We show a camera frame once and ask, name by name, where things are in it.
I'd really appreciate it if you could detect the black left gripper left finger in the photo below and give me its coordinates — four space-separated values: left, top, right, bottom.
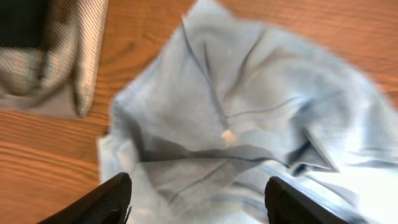
39 172 132 224

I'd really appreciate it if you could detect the light blue printed t-shirt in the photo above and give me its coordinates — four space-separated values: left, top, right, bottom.
98 1 397 223

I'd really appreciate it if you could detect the folded grey garment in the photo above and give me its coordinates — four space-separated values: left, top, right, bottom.
1 0 108 118

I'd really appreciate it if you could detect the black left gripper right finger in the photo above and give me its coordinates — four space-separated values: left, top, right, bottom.
264 177 354 224

